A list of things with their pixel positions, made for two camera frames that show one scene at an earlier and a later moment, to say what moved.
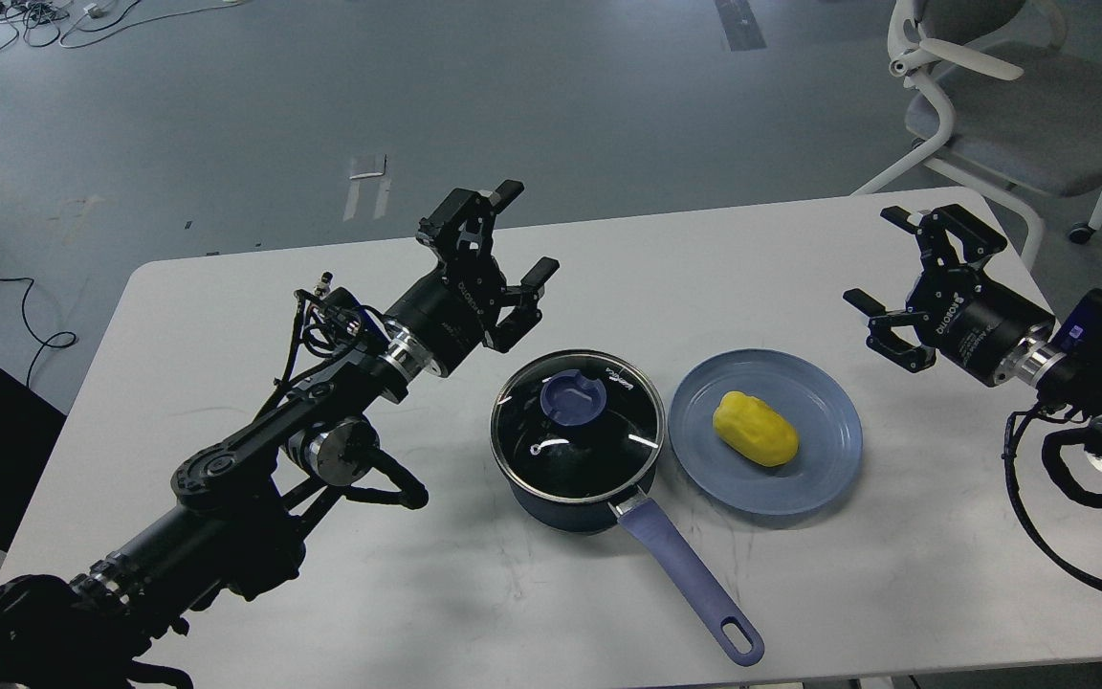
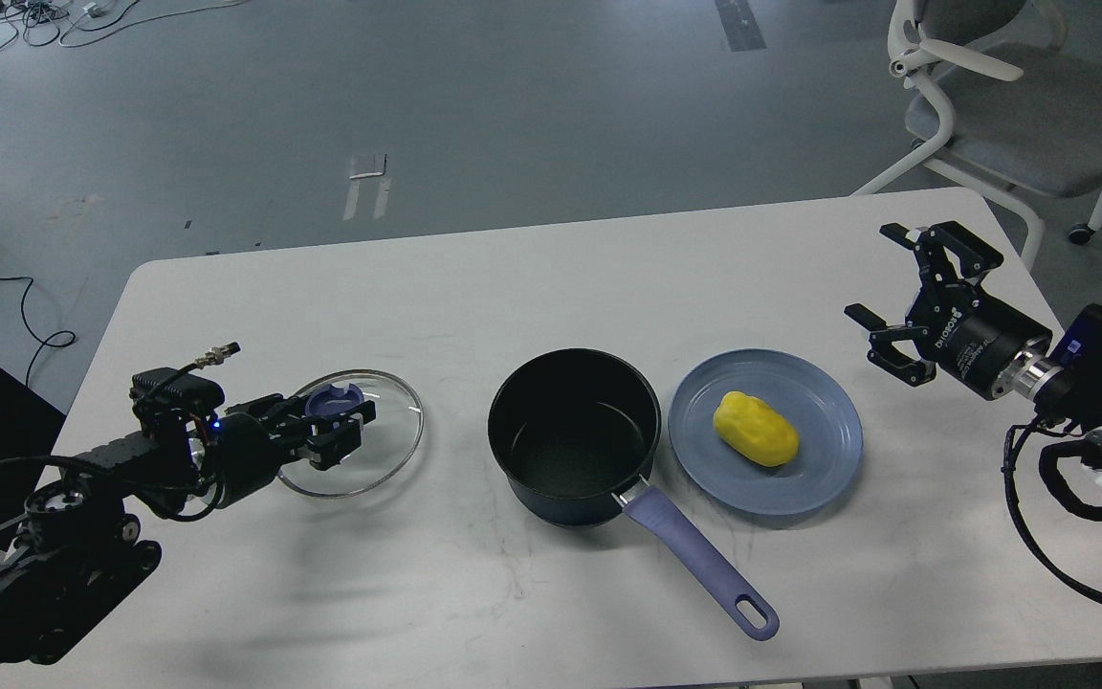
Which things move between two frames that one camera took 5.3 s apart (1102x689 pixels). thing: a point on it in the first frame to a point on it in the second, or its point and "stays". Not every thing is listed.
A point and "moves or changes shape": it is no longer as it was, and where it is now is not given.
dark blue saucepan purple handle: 733,629 to 574,428
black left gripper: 449,317 to 246,456
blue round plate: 829,433 stays
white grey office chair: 1002,109 stays
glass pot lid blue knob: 577,426 moves or changes shape
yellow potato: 754,429 stays
